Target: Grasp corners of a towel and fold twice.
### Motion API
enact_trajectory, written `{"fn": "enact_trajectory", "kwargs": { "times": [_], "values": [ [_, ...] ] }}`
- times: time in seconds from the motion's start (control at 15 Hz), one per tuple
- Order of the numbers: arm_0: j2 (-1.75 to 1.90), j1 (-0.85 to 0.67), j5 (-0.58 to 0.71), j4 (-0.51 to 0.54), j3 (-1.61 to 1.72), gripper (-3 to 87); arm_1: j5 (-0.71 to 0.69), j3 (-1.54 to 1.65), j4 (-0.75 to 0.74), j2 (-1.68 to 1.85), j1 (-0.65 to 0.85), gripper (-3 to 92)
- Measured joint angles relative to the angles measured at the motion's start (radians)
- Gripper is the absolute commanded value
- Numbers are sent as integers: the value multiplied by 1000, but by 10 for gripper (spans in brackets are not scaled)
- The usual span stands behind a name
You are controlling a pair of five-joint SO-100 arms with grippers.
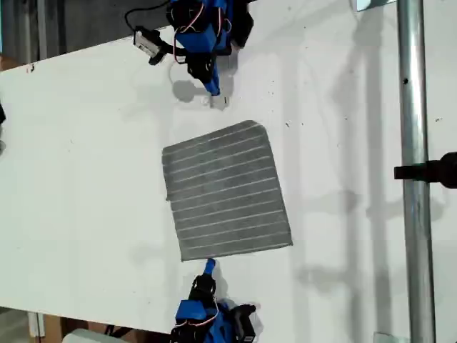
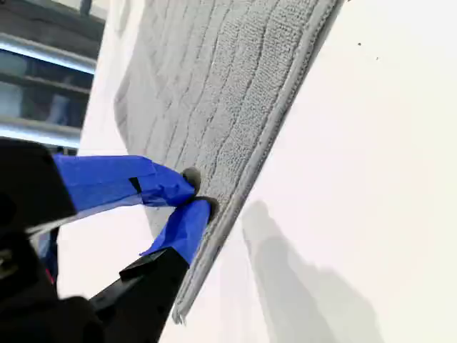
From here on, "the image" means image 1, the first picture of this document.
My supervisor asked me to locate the grey striped towel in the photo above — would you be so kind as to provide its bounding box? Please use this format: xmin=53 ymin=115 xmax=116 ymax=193
xmin=161 ymin=120 xmax=294 ymax=263

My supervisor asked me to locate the brown cardboard box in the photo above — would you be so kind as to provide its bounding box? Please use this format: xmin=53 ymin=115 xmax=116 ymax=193
xmin=0 ymin=54 xmax=29 ymax=72

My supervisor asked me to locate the black clamp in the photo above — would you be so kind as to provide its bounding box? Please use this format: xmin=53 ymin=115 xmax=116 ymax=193
xmin=393 ymin=151 xmax=457 ymax=189

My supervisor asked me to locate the black camera stalk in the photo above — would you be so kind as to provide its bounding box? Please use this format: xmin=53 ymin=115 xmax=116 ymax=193
xmin=148 ymin=41 xmax=189 ymax=66

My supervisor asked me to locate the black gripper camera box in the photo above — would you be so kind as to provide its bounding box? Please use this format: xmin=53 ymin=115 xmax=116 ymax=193
xmin=132 ymin=26 xmax=162 ymax=58
xmin=231 ymin=303 xmax=258 ymax=343

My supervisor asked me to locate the black camera cable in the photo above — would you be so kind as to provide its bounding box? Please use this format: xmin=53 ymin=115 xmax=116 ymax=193
xmin=124 ymin=0 xmax=171 ymax=32

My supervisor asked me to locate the steel post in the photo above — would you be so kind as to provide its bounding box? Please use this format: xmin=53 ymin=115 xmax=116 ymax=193
xmin=396 ymin=0 xmax=437 ymax=343

